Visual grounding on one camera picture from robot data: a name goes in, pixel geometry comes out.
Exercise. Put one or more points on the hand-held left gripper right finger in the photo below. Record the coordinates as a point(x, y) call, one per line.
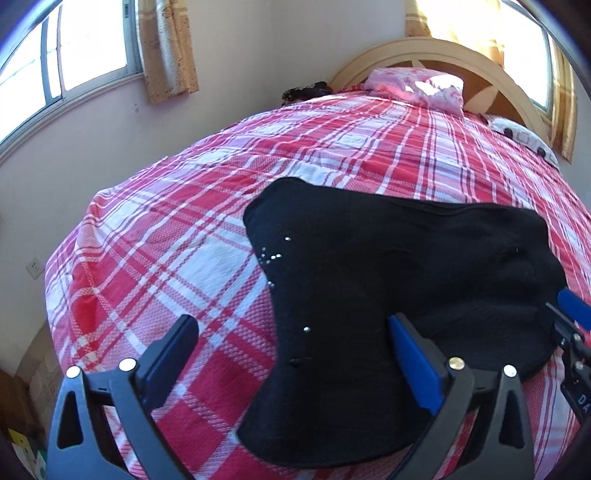
point(415, 364)

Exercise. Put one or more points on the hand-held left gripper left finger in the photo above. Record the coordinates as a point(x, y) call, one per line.
point(173, 350)

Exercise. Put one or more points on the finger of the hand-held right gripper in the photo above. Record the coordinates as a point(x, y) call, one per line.
point(565, 330)
point(575, 307)

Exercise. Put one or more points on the black pants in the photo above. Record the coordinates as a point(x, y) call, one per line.
point(369, 277)

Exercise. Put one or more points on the red plaid bed sheet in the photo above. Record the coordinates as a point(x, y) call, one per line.
point(184, 230)

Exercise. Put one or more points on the brown cardboard box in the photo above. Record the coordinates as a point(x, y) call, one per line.
point(14, 397)

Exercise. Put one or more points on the yellow white box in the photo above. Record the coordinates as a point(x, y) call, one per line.
point(23, 447)

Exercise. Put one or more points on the white dotted pillow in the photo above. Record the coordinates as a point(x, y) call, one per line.
point(521, 136)

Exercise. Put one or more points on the yellow patterned curtain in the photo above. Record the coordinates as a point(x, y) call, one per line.
point(166, 46)
point(565, 101)

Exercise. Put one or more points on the window behind headboard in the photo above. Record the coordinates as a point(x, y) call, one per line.
point(531, 55)

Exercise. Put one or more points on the pink floral pillow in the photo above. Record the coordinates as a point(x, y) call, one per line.
point(406, 83)

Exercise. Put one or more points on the cream wooden headboard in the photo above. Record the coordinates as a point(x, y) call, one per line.
point(461, 46)

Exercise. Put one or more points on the dark cloth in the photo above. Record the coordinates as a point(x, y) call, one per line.
point(307, 92)

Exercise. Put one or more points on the sheer yellow curtain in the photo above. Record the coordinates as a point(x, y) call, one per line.
point(443, 18)

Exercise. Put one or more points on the wide side window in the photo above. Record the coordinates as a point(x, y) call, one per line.
point(92, 41)

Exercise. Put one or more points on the white wall socket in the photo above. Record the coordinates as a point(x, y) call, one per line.
point(34, 267)

